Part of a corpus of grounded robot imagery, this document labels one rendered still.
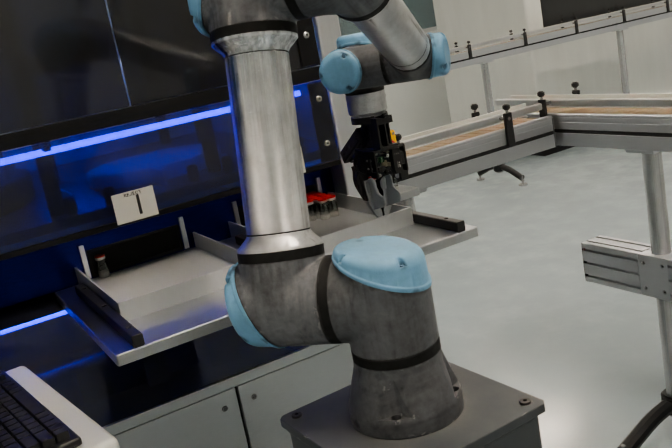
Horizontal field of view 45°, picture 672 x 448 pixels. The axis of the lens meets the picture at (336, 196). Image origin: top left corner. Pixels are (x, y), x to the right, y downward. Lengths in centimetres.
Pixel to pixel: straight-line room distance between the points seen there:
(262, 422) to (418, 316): 92
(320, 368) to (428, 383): 88
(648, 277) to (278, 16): 153
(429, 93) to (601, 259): 534
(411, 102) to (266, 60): 649
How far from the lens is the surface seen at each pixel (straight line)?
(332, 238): 155
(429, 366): 105
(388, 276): 99
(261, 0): 106
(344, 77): 141
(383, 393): 105
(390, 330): 102
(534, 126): 233
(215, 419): 184
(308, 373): 190
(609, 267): 245
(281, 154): 106
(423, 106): 761
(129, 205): 167
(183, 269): 165
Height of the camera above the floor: 131
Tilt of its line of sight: 12 degrees down
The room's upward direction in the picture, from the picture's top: 11 degrees counter-clockwise
